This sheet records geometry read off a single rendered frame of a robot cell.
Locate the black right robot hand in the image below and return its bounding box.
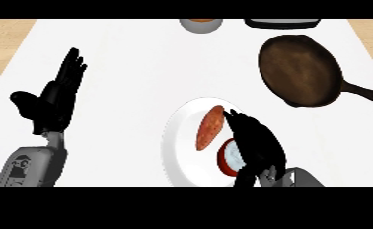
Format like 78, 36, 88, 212
221, 108, 289, 188

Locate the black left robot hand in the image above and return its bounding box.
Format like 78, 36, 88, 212
8, 46, 88, 136

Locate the red can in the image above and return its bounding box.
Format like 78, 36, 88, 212
215, 137, 247, 178

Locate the white round plate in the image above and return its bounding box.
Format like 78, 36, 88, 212
160, 96, 250, 188

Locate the dark brown frying pan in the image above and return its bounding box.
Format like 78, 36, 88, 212
256, 34, 373, 109

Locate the orange sweet potato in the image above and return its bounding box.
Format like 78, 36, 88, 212
194, 105, 227, 152

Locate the grey bowl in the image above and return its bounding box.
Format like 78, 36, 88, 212
178, 18, 224, 35

